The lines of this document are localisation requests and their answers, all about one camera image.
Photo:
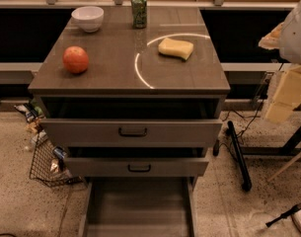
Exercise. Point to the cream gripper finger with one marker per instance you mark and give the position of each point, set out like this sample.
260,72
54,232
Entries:
284,94
271,40

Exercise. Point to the red apple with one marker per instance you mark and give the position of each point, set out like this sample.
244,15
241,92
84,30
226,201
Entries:
75,59

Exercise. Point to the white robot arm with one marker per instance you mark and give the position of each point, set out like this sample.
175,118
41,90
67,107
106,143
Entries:
290,37

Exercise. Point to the grey drawer cabinet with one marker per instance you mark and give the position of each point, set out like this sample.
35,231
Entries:
128,78

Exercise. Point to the bottom grey drawer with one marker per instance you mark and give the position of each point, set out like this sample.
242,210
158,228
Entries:
139,207

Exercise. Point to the grey drawer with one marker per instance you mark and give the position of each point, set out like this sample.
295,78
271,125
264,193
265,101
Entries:
69,132
139,207
136,167

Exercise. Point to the middle grey drawer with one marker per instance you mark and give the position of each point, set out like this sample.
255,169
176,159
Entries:
136,167

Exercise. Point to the top grey drawer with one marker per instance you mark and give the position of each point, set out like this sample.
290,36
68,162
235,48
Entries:
69,132

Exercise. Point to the black table leg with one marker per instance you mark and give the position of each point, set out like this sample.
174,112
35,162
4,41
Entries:
247,183

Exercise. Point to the yellow sponge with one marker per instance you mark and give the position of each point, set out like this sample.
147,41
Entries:
177,48

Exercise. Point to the green soda can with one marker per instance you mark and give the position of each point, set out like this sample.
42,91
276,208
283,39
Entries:
139,13

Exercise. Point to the white ceramic bowl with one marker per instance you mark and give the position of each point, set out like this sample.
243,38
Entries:
88,18

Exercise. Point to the snack bags pile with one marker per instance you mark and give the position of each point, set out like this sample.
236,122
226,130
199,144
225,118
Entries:
33,116

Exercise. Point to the black wire basket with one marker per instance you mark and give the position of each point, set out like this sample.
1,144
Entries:
48,166

